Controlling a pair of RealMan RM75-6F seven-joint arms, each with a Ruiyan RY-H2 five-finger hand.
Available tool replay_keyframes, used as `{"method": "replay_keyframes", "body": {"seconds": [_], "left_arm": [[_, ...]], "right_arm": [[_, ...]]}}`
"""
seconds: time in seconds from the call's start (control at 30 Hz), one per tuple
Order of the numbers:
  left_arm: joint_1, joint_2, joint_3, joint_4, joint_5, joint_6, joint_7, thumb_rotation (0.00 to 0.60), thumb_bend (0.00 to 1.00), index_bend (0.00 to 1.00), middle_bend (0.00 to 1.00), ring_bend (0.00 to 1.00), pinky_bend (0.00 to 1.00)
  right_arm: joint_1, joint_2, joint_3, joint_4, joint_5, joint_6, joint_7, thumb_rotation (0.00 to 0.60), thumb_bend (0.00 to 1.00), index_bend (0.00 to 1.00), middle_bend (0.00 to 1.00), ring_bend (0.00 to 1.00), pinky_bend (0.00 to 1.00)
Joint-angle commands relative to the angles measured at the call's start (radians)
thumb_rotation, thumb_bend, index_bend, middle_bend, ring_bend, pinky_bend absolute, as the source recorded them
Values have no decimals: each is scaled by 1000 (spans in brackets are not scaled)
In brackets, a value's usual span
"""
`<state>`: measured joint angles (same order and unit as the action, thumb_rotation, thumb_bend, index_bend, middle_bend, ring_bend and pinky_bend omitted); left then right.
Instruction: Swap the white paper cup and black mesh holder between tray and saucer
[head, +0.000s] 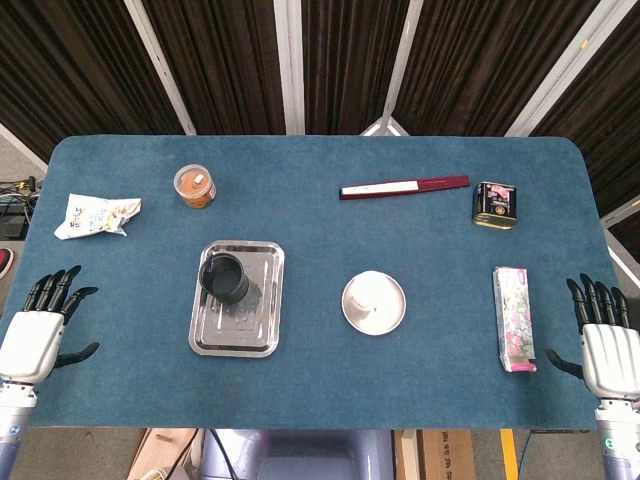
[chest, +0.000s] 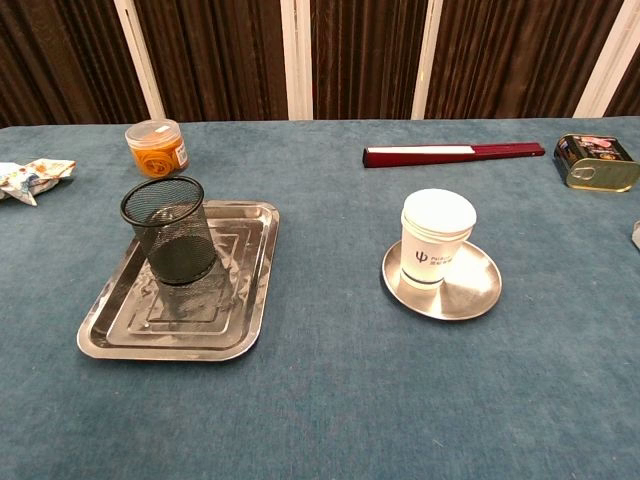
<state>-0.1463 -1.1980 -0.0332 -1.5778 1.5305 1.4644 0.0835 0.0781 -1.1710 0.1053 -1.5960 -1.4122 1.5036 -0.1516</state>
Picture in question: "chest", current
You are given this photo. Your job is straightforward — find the white paper cups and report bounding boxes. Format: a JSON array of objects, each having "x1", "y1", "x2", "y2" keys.
[{"x1": 400, "y1": 188, "x2": 478, "y2": 291}]

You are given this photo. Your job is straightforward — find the black mesh pen holder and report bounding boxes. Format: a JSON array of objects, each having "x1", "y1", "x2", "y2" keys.
[{"x1": 119, "y1": 175, "x2": 218, "y2": 287}]

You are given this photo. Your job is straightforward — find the dark red folded fan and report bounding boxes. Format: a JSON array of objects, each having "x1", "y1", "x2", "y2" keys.
[{"x1": 362, "y1": 142, "x2": 546, "y2": 169}]

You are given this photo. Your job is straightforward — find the rectangular stainless steel tray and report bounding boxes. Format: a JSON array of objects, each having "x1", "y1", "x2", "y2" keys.
[{"x1": 76, "y1": 199, "x2": 281, "y2": 363}]

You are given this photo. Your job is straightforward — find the round stainless steel plate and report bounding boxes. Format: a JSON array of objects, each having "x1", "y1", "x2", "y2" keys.
[{"x1": 381, "y1": 238, "x2": 503, "y2": 322}]

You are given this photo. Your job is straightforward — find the blue felt table cover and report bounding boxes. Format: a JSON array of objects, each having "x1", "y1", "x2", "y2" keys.
[{"x1": 0, "y1": 117, "x2": 640, "y2": 480}]

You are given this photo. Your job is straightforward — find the dark brown pleated curtain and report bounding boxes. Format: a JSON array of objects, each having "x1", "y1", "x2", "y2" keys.
[
  {"x1": 309, "y1": 0, "x2": 430, "y2": 121},
  {"x1": 0, "y1": 0, "x2": 151, "y2": 129},
  {"x1": 604, "y1": 64, "x2": 640, "y2": 119},
  {"x1": 133, "y1": 0, "x2": 291, "y2": 124},
  {"x1": 424, "y1": 0, "x2": 626, "y2": 120}
]

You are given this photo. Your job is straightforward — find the clear jar with orange contents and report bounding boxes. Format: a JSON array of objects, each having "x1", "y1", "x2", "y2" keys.
[{"x1": 124, "y1": 118, "x2": 190, "y2": 180}]

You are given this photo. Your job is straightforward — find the gold luncheon meat can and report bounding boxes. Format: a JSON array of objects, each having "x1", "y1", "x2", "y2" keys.
[{"x1": 552, "y1": 133, "x2": 640, "y2": 194}]

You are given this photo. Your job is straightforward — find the crumpled white snack bag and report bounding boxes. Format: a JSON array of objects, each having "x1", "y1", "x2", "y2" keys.
[{"x1": 0, "y1": 158, "x2": 77, "y2": 207}]

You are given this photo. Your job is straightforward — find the white partition frame post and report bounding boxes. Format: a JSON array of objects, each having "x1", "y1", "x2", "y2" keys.
[
  {"x1": 279, "y1": 0, "x2": 314, "y2": 121},
  {"x1": 113, "y1": 0, "x2": 167, "y2": 121},
  {"x1": 572, "y1": 0, "x2": 640, "y2": 119},
  {"x1": 410, "y1": 0, "x2": 444, "y2": 120}
]

